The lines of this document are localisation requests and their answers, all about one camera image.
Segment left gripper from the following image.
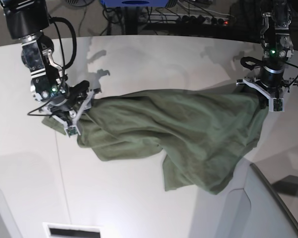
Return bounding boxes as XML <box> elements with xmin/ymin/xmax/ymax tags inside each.
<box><xmin>258</xmin><ymin>63</ymin><xmax>285</xmax><ymax>88</ymax></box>

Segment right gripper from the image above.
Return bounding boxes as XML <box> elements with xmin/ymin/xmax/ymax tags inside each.
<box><xmin>46</xmin><ymin>80</ymin><xmax>89</xmax><ymax>115</ymax></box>

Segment green t-shirt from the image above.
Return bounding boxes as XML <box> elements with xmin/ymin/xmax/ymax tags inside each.
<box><xmin>41</xmin><ymin>89</ymin><xmax>269</xmax><ymax>196</ymax></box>

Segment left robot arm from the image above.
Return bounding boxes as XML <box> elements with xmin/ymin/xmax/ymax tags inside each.
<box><xmin>260</xmin><ymin>0</ymin><xmax>294</xmax><ymax>88</ymax></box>

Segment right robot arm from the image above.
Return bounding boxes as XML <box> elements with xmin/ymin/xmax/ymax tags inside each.
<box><xmin>21</xmin><ymin>32</ymin><xmax>268</xmax><ymax>123</ymax></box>

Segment black power strip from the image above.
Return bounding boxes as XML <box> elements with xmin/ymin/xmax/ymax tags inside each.
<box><xmin>176</xmin><ymin>15</ymin><xmax>230</xmax><ymax>26</ymax></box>

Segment blue box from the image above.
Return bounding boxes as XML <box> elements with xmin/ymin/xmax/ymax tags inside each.
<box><xmin>101</xmin><ymin>0</ymin><xmax>168</xmax><ymax>7</ymax></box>

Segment black table leg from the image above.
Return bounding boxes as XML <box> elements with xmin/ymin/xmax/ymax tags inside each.
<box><xmin>122</xmin><ymin>7</ymin><xmax>141</xmax><ymax>35</ymax></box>

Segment white slotted plate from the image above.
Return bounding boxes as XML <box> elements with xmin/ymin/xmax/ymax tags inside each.
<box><xmin>43</xmin><ymin>223</ymin><xmax>102</xmax><ymax>238</ymax></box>

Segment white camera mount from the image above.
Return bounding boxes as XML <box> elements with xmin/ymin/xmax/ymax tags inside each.
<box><xmin>236</xmin><ymin>76</ymin><xmax>298</xmax><ymax>112</ymax></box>
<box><xmin>49</xmin><ymin>88</ymin><xmax>101</xmax><ymax>137</ymax></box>

